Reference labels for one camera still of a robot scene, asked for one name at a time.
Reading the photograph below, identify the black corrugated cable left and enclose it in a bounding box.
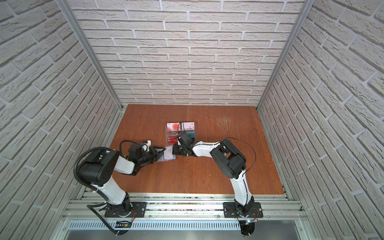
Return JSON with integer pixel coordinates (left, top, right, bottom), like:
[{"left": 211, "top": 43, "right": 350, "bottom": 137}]
[{"left": 73, "top": 139, "right": 139, "bottom": 236}]

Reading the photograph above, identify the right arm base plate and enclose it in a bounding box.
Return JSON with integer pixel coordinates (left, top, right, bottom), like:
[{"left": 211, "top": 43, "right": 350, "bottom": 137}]
[{"left": 223, "top": 201, "right": 264, "bottom": 219}]

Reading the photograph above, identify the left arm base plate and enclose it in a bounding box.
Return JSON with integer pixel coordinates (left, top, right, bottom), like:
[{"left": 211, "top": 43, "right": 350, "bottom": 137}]
[{"left": 105, "top": 202, "right": 147, "bottom": 218}]

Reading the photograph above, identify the red leather card holder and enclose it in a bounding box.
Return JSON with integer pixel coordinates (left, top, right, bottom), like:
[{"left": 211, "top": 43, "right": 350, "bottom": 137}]
[{"left": 157, "top": 146, "right": 176, "bottom": 162}]

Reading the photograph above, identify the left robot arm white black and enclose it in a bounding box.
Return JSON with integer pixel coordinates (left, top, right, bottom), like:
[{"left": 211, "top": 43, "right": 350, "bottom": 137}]
[{"left": 74, "top": 140, "right": 166, "bottom": 216}]

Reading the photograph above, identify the clear acrylic card organizer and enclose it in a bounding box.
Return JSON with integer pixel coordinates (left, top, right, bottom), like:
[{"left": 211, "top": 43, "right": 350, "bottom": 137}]
[{"left": 164, "top": 121, "right": 196, "bottom": 147}]

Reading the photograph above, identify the aluminium rail frame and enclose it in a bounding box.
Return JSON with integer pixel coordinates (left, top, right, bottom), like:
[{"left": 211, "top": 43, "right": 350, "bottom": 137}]
[{"left": 52, "top": 191, "right": 315, "bottom": 240}]

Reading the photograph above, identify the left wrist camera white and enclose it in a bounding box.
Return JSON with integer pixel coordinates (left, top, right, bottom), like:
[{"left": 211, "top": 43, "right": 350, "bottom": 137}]
[{"left": 142, "top": 140, "right": 151, "bottom": 153}]

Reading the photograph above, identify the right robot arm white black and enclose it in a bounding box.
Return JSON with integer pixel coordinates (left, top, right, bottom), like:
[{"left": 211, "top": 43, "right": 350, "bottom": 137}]
[{"left": 173, "top": 131, "right": 254, "bottom": 213}]

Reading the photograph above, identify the red card in organizer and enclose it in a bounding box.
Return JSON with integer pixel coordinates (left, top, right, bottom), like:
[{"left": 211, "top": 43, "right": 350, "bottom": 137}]
[{"left": 166, "top": 137, "right": 178, "bottom": 145}]

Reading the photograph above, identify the white pink circle card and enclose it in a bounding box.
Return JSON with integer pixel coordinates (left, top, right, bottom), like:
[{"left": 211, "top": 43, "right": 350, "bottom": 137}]
[{"left": 166, "top": 122, "right": 182, "bottom": 132}]

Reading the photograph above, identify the white blossom VIP card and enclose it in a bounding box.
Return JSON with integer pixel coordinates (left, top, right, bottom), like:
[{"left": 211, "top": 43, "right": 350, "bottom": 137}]
[{"left": 180, "top": 122, "right": 195, "bottom": 132}]

